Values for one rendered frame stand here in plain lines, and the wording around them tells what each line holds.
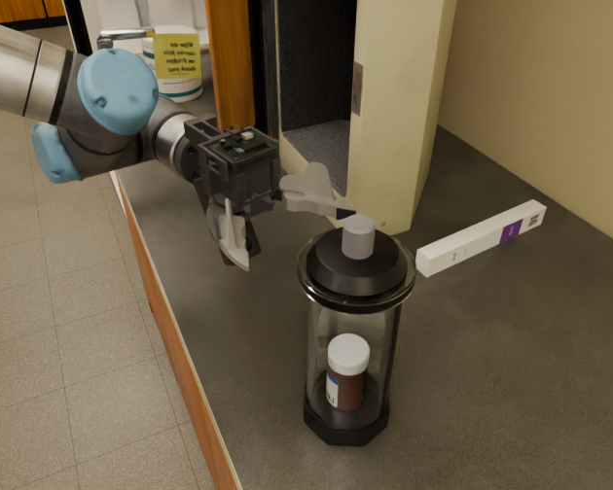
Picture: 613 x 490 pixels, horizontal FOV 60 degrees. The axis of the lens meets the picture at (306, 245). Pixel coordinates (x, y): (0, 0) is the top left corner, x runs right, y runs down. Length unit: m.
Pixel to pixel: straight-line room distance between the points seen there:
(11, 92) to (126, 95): 0.10
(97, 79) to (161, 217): 0.46
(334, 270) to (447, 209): 0.55
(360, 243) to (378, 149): 0.35
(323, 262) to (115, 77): 0.26
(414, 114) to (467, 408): 0.40
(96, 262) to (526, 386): 2.01
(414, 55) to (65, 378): 1.62
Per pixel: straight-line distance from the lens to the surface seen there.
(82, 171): 0.69
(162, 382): 1.92
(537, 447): 0.68
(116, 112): 0.54
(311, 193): 0.60
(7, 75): 0.56
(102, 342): 2.11
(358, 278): 0.45
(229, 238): 0.53
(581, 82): 1.04
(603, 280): 0.92
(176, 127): 0.67
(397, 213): 0.88
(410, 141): 0.82
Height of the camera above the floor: 1.48
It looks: 38 degrees down
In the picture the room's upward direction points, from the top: straight up
